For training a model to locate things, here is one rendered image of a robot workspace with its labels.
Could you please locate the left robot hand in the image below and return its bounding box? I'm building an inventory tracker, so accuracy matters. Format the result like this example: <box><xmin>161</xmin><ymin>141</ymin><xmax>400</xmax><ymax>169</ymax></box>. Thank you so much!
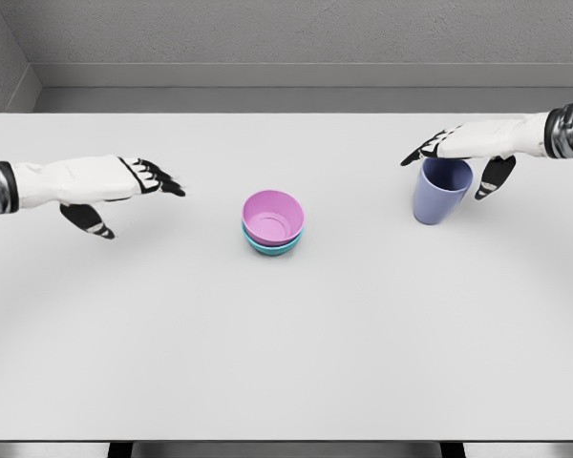
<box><xmin>51</xmin><ymin>155</ymin><xmax>187</xmax><ymax>240</ymax></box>

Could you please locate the pink bowl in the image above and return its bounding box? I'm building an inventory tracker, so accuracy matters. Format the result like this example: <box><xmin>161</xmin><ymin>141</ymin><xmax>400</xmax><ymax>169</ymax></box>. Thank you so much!
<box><xmin>242</xmin><ymin>189</ymin><xmax>306</xmax><ymax>248</ymax></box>

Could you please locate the teal bowl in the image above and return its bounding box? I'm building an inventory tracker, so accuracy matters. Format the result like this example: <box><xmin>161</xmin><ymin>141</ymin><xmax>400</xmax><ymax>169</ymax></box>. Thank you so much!
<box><xmin>241</xmin><ymin>222</ymin><xmax>307</xmax><ymax>258</ymax></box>

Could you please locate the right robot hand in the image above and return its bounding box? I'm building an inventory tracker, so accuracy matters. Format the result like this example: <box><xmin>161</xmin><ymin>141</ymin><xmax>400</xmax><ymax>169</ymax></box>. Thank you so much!
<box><xmin>400</xmin><ymin>119</ymin><xmax>520</xmax><ymax>201</ymax></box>

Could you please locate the blue cup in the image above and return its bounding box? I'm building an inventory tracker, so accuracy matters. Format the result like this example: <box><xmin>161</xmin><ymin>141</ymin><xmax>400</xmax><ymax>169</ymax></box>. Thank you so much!
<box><xmin>413</xmin><ymin>157</ymin><xmax>474</xmax><ymax>226</ymax></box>

